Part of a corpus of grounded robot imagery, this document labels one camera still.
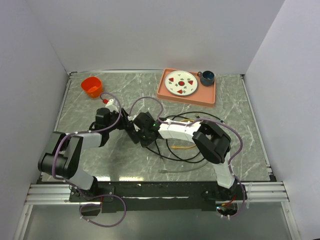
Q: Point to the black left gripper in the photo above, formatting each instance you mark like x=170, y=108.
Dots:
x=125, y=122

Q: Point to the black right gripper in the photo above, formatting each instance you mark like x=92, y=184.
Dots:
x=147, y=142

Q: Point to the black network switch box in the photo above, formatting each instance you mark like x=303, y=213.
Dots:
x=135, y=135

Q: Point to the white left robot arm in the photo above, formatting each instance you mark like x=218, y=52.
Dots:
x=61, y=155

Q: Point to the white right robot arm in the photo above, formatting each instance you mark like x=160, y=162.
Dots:
x=213, y=143

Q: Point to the orange plastic cup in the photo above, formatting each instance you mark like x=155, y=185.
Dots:
x=92, y=86

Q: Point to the white strawberry pattern plate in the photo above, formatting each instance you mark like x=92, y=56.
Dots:
x=181, y=83

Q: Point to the salmon pink tray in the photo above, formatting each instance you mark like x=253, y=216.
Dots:
x=204, y=96

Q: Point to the dark blue mug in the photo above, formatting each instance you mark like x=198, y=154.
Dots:
x=207, y=78

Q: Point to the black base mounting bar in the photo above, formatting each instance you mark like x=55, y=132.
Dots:
x=115, y=196

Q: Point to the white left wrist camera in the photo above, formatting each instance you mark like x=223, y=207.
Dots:
x=111, y=104

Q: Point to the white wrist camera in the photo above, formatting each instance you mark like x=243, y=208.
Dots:
x=131, y=120
x=111, y=104

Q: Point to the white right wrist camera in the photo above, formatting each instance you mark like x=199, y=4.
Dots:
x=131, y=120

